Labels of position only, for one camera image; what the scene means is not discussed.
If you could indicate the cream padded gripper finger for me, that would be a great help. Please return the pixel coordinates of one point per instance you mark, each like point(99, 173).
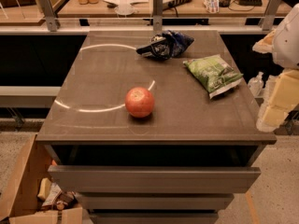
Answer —
point(280, 97)
point(265, 45)

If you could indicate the snack packet in box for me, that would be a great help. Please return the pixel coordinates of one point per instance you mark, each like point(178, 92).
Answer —
point(58, 199)

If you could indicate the clear plastic bottle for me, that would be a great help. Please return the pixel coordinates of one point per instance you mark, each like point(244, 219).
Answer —
point(256, 84)

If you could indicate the grey drawer cabinet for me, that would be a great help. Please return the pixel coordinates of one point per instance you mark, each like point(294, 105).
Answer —
point(181, 164)

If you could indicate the cardboard box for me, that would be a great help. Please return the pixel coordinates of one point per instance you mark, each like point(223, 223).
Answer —
point(19, 203)

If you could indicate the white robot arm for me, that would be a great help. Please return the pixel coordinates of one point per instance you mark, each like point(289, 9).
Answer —
point(285, 50)

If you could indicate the white paper cup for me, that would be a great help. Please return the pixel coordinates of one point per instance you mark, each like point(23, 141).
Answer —
point(212, 6)

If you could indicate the yellow sponge in box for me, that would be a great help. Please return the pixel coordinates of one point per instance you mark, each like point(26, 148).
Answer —
point(44, 189)

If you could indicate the blue chip bag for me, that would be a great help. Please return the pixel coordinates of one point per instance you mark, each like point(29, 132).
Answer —
point(166, 45)

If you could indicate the metal bracket right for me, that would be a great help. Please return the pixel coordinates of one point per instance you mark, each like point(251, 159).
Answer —
point(267, 20)

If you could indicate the white bowl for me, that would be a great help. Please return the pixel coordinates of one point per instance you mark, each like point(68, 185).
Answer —
point(124, 8)

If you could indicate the metal bracket left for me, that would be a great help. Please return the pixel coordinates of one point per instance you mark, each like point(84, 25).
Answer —
point(49, 15)

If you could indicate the red apple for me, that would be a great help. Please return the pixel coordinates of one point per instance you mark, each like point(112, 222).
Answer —
point(139, 102)

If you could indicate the metal bracket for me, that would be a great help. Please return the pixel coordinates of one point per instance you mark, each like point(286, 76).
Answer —
point(267, 20)
point(49, 15)
point(157, 15)

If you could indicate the grey power strip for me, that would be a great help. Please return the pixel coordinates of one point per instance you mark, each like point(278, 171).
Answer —
point(167, 4)

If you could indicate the metal bracket middle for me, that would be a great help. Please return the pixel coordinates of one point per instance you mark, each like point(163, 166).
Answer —
point(157, 15)

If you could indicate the green chip bag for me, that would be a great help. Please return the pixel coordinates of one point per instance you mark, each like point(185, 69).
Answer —
point(214, 73)

